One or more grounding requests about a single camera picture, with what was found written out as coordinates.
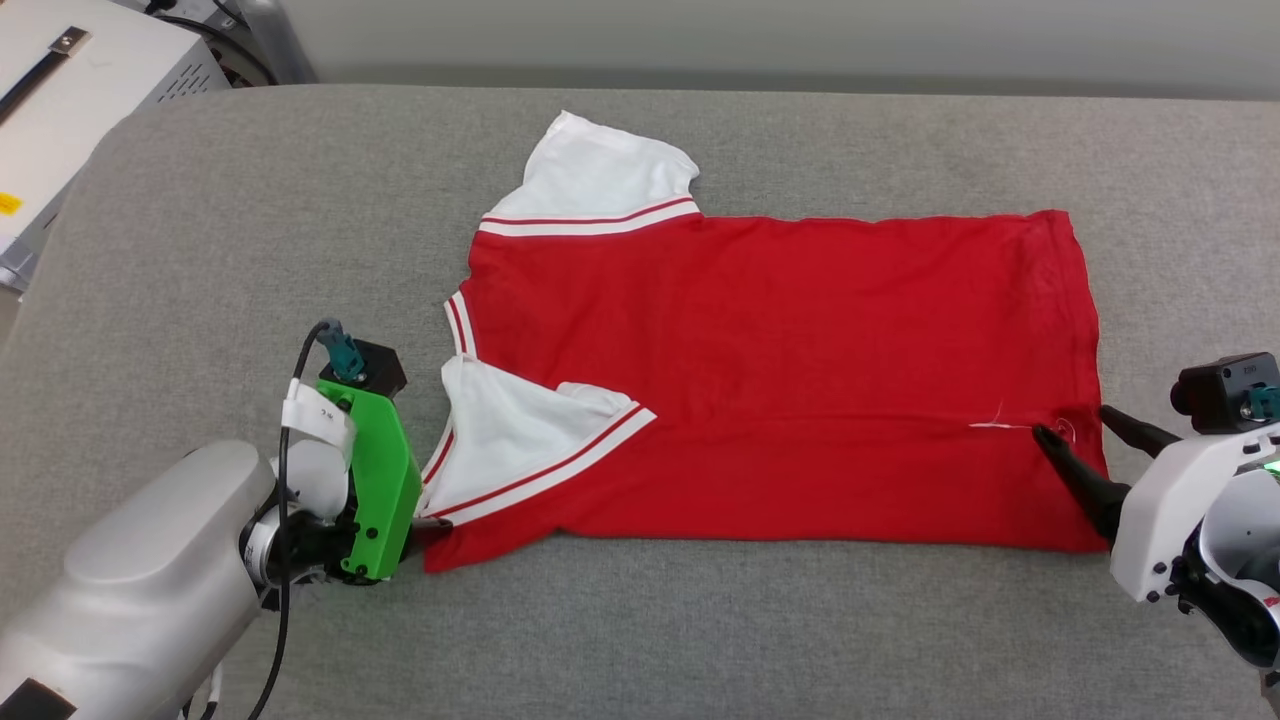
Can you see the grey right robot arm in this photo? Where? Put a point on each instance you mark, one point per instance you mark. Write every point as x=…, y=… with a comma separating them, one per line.
x=1245, y=560

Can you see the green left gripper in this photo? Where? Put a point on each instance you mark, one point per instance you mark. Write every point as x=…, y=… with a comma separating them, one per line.
x=385, y=480

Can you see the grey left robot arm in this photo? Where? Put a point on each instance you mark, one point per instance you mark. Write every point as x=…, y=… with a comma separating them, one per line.
x=150, y=580

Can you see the red and white shirt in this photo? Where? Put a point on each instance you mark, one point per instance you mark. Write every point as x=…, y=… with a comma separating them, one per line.
x=800, y=380

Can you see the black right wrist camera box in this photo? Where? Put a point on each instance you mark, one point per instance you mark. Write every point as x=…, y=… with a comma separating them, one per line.
x=1220, y=390

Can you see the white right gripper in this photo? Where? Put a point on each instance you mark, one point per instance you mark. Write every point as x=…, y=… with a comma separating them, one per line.
x=1170, y=510

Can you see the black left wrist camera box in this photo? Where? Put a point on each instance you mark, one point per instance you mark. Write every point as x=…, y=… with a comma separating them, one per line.
x=375, y=368

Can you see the white equipment box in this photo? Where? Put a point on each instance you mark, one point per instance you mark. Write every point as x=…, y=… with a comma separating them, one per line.
x=70, y=120

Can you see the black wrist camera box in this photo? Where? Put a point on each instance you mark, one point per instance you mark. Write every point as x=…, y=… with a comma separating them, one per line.
x=1220, y=390
x=375, y=368

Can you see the grey metal frame post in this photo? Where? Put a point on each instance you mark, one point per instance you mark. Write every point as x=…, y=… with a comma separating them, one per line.
x=275, y=40

